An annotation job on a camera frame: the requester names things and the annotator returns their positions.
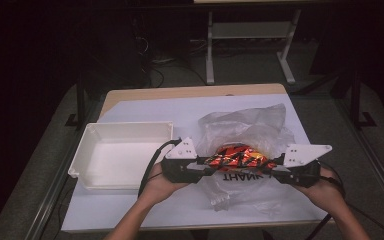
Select black floor cables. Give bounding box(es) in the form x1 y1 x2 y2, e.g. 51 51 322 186
136 33 208 88

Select person's right hand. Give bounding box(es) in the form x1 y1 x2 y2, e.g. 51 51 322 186
292 165 347 215

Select white metal table frame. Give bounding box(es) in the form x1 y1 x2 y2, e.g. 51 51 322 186
193 0 303 86

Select white plastic box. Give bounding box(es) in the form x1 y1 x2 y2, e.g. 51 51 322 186
67 120 175 192

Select black metal stand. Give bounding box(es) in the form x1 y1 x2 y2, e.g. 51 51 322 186
64 74 88 130
346 68 378 130

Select clear plastic bag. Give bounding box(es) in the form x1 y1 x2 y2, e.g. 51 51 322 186
196 103 297 213

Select red orange snack packet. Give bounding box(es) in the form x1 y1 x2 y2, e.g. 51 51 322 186
203 143 278 175

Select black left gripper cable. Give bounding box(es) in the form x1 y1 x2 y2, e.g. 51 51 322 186
137 138 184 198

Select white table sheet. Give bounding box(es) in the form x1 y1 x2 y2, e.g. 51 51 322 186
60 93 329 233

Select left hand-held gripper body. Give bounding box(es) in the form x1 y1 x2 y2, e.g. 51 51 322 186
160 136 202 185

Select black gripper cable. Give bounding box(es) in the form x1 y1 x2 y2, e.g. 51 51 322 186
304 161 384 240
137 138 184 198

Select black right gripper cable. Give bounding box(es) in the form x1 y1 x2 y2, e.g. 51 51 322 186
304 161 384 240

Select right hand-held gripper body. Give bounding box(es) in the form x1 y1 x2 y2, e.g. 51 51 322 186
279 143 334 189

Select aluminium rail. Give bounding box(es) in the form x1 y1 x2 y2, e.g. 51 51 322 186
23 96 109 240
333 96 384 216

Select person's left hand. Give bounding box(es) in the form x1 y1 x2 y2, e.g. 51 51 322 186
137 162 190 208

